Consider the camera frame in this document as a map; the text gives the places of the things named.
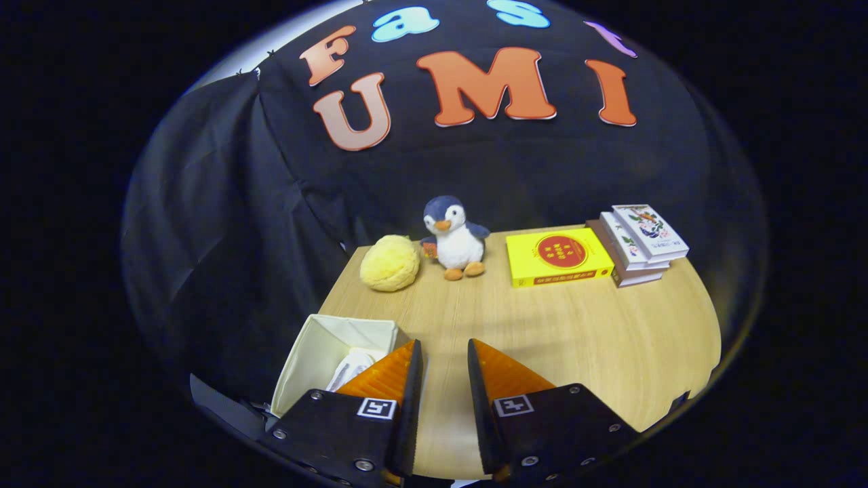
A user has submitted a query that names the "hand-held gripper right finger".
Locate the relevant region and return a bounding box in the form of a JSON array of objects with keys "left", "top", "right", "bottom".
[{"left": 467, "top": 338, "right": 642, "bottom": 485}]

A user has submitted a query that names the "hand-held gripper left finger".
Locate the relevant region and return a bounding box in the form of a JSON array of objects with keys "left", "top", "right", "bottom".
[{"left": 258, "top": 339, "right": 425, "bottom": 488}]

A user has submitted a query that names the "brown fabric storage box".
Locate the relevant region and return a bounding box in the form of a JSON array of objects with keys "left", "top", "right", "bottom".
[{"left": 270, "top": 313, "right": 411, "bottom": 418}]

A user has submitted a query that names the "yellow bun plush toy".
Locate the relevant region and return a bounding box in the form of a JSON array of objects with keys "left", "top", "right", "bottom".
[{"left": 359, "top": 235, "right": 421, "bottom": 293}]

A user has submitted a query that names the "penguin plush toy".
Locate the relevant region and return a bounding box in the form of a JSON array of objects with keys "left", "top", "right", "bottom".
[{"left": 418, "top": 195, "right": 491, "bottom": 282}]

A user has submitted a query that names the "yellow book with red label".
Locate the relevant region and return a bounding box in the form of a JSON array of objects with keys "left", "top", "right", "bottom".
[{"left": 505, "top": 227, "right": 616, "bottom": 289}]

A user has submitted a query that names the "white illustrated book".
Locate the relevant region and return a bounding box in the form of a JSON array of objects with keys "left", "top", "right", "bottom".
[
  {"left": 599, "top": 211, "right": 672, "bottom": 272},
  {"left": 612, "top": 204, "right": 690, "bottom": 262}
]

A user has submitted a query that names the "black backdrop cloth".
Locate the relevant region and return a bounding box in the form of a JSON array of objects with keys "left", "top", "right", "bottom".
[{"left": 122, "top": 0, "right": 767, "bottom": 407}]

